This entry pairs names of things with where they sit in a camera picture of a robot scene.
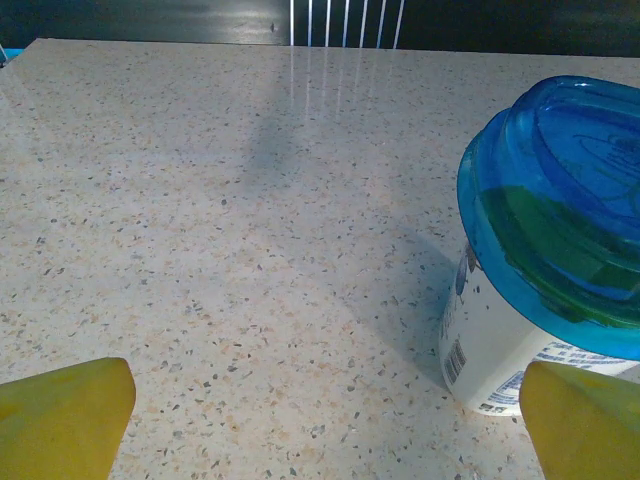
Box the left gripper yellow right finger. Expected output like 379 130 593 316
518 360 640 480

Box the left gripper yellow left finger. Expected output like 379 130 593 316
0 356 137 480

